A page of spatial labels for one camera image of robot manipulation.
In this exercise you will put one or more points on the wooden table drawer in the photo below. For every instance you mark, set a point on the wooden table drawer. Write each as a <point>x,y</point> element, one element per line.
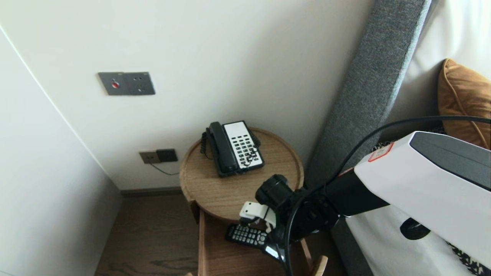
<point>230,260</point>

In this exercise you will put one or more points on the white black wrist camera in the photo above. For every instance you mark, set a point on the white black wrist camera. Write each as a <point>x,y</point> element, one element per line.
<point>253,211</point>

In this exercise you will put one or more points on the beige wall phone socket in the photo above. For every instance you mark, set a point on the beige wall phone socket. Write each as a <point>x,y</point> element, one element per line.
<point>147,157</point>

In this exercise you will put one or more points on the black and white telephone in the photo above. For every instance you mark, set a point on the black and white telephone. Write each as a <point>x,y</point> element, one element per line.
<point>243,145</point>

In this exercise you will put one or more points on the grey switch plate red dot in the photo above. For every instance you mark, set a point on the grey switch plate red dot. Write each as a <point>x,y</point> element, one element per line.
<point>112,84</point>

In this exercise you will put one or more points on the plain grey wall switch plate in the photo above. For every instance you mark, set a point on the plain grey wall switch plate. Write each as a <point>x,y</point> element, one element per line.
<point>140,83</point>

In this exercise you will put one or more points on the grey fabric bed frame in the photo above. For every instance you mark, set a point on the grey fabric bed frame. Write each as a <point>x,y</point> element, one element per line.
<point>345,249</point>

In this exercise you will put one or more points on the black white houndstooth pillow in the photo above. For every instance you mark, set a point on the black white houndstooth pillow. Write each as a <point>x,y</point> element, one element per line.
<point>470,262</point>

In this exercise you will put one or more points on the grey fabric headboard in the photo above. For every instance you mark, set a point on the grey fabric headboard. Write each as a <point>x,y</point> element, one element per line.
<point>364,96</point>

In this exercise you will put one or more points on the round wooden bedside table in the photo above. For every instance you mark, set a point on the round wooden bedside table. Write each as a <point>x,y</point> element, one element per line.
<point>230,191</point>

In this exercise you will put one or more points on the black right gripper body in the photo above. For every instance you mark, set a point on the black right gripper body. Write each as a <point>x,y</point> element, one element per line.
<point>277,245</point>

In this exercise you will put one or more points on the black TV remote control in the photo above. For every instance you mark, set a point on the black TV remote control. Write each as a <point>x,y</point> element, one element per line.
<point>243,234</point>

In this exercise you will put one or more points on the white bed sheet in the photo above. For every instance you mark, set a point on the white bed sheet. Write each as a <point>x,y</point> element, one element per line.
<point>372,245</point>

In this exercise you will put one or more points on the brown velvet cushion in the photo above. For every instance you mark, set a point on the brown velvet cushion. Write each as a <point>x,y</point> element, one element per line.
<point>468,96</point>

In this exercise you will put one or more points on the black telephone handset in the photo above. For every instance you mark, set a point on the black telephone handset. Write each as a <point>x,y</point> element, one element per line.
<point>220,145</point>

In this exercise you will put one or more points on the wooden skirting board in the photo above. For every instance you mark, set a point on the wooden skirting board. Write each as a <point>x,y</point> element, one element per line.
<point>153,191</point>

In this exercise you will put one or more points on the large white pillow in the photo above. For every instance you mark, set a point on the large white pillow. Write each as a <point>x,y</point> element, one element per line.
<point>460,30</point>

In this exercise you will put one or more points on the dark grey power socket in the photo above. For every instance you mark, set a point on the dark grey power socket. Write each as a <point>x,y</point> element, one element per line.
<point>168,155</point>

